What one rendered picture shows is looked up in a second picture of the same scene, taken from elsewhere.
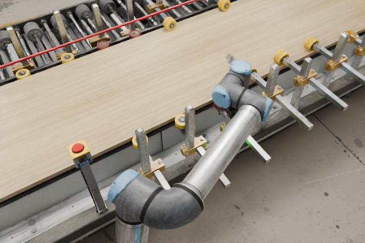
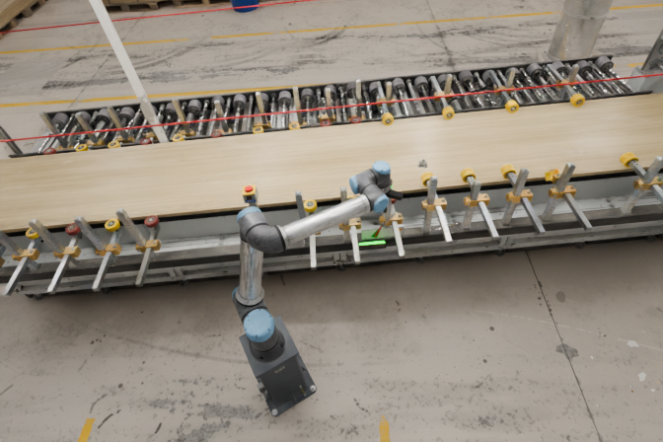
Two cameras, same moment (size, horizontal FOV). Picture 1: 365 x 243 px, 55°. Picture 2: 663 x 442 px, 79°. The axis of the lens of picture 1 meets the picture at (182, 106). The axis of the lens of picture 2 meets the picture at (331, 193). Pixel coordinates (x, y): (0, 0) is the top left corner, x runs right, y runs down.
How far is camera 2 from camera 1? 92 cm
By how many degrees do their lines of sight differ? 21
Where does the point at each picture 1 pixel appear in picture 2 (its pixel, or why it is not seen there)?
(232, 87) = (363, 179)
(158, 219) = (252, 240)
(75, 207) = not seen: hidden behind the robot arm
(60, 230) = (234, 249)
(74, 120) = (273, 175)
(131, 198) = (244, 222)
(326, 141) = (523, 281)
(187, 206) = (271, 239)
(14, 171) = (219, 195)
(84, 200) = not seen: hidden behind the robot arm
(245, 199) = (408, 300)
